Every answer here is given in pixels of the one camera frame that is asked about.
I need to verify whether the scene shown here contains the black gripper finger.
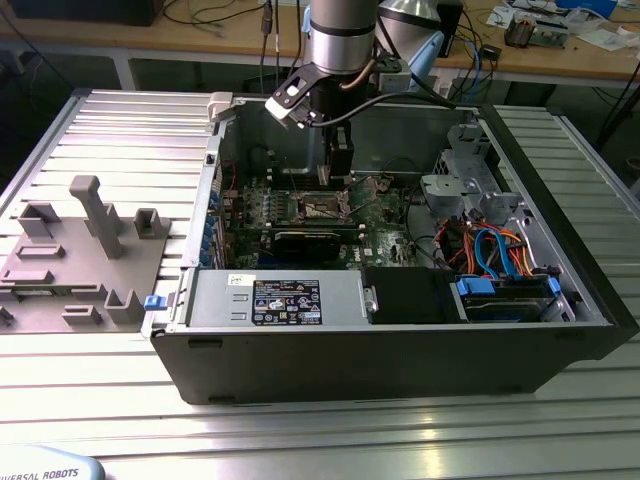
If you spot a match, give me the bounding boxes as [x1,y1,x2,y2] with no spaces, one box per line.
[323,124,357,180]

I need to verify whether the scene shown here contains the metal socket cover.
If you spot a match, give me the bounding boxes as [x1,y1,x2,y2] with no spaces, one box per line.
[338,175,389,215]

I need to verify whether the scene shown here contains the black RAM slot white clips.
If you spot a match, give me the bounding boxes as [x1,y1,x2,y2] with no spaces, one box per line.
[267,168,357,179]
[268,179,355,190]

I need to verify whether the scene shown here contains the CPU socket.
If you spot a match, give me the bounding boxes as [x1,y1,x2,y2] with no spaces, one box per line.
[293,191,352,225]

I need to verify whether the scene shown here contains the green motherboard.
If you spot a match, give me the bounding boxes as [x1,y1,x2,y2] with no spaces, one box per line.
[219,168,437,274]

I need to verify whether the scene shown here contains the black graphics card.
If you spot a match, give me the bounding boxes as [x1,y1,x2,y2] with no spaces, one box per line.
[268,227,345,262]

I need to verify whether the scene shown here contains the grey metal drive cage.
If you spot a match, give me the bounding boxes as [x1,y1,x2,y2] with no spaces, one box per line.
[418,122,540,232]

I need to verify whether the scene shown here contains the beige case release latch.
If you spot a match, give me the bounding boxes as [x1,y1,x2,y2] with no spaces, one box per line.
[206,91,237,123]

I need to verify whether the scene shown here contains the white paper tag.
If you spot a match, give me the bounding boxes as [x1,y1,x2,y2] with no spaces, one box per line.
[428,67,459,104]

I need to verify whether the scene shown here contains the wooden desk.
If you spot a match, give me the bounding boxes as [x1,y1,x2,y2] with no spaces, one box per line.
[0,0,640,84]

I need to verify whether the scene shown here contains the black upright box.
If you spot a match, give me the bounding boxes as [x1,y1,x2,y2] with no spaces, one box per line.
[435,0,465,57]

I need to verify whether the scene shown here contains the blue expansion card retainer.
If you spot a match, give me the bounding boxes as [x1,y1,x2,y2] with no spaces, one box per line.
[199,177,226,269]

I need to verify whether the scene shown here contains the blue disk carrier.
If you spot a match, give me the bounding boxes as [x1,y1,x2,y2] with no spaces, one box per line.
[452,275,561,324]

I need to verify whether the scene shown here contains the grey power supply unit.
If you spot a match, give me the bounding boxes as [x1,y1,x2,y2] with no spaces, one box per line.
[180,268,367,330]

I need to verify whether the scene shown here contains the small metal heatsink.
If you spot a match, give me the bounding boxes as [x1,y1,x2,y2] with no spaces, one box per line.
[503,13,539,50]

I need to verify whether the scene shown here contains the black PC case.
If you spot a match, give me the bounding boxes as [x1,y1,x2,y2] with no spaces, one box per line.
[148,91,640,407]

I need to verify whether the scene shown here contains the grey hard disk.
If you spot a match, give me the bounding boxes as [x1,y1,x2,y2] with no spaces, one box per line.
[462,287,551,324]

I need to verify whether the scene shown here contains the small metal device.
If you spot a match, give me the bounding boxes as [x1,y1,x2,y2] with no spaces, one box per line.
[530,17,572,50]

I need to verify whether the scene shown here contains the black box on desk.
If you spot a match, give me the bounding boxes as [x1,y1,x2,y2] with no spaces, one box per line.
[8,0,162,28]

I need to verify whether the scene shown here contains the blue box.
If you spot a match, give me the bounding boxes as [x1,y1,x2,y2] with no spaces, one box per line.
[554,0,619,16]

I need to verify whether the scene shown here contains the white papers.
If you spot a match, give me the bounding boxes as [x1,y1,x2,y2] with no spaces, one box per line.
[574,27,632,52]

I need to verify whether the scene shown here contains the black stand leg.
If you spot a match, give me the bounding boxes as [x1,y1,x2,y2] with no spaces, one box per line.
[594,59,640,149]

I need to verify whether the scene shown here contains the grey parts rack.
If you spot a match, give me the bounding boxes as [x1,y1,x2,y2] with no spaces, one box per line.
[0,174,174,335]

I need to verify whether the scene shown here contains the pale blue teach pendant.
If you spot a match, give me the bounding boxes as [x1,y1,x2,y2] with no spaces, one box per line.
[0,446,108,480]

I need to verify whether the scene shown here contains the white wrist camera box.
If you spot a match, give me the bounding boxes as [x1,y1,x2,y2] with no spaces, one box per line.
[263,63,322,130]

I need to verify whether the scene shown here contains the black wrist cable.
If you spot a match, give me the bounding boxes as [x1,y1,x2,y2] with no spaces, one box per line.
[309,91,459,127]

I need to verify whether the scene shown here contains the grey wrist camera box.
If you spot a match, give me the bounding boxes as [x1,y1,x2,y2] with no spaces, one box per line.
[377,58,412,90]

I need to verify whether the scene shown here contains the black cable white tag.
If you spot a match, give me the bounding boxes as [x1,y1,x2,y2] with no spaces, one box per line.
[247,143,276,176]

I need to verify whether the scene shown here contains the thick black cable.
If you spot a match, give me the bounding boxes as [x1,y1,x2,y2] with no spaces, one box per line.
[402,182,449,269]

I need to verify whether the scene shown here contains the red orange power wires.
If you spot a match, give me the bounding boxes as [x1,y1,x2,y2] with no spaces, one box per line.
[433,218,476,272]

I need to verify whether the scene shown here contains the blue data wire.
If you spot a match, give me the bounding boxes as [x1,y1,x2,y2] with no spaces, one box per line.
[492,228,519,281]
[472,227,499,280]

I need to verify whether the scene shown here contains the orange wire bundle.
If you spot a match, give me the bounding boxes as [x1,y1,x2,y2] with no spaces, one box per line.
[499,228,544,276]

